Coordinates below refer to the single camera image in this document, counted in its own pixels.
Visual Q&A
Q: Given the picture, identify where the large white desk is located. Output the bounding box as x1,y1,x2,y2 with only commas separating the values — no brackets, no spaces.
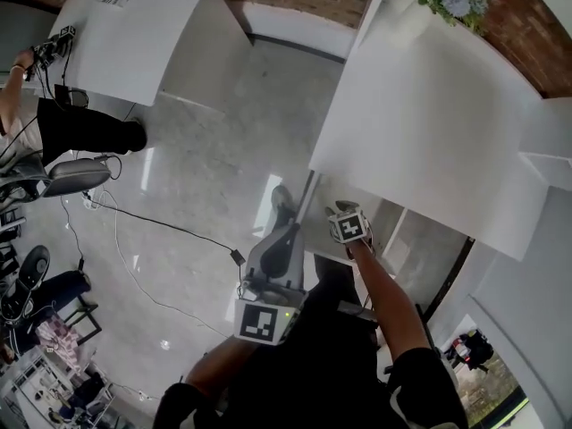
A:
307,0,572,262

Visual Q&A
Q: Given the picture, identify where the person's right forearm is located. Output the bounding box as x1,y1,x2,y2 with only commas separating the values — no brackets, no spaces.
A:
347,244,431,368

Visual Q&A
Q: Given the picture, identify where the white floor cable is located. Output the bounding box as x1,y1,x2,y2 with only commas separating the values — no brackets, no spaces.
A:
105,189,236,341

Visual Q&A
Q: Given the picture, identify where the black low stool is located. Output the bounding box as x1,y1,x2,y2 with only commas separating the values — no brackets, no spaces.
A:
42,269,103,346

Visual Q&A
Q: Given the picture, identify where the black floor cable with adapter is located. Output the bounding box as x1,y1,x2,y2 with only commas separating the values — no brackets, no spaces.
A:
87,197,248,268

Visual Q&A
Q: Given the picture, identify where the pink checkered cloth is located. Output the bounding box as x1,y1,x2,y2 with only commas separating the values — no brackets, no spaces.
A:
36,314,82,368

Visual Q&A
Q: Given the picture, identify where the small white desk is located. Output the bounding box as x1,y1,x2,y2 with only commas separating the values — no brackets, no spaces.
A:
47,0,221,107

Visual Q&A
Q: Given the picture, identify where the person's black shirt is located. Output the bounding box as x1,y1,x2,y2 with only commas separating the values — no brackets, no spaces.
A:
153,253,469,429

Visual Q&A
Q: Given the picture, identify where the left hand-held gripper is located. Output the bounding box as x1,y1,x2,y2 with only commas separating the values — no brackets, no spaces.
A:
233,223,310,347

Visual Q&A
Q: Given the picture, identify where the person's left grey shoe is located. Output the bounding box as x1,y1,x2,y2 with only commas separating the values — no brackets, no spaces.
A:
271,184,298,231

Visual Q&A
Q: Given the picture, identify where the grey office chair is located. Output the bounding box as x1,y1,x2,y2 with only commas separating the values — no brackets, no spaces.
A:
0,152,112,201

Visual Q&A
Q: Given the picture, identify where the white metal rack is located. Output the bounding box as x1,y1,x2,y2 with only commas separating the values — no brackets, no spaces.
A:
0,350,120,429

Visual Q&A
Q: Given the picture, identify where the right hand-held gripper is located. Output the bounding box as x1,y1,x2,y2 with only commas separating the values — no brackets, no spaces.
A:
327,209,375,259

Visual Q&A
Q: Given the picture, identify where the person's right grey shoe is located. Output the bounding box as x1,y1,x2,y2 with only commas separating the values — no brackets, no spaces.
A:
333,199,362,216

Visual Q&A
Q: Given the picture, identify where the black box device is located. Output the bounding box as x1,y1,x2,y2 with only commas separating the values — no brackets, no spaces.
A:
53,83,89,108

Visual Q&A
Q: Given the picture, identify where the person's left forearm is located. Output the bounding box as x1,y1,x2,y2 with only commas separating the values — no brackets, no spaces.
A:
184,335,263,392

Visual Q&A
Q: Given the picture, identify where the person's grey shoe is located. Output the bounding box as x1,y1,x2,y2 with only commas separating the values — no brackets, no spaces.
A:
271,184,298,231
333,199,362,216

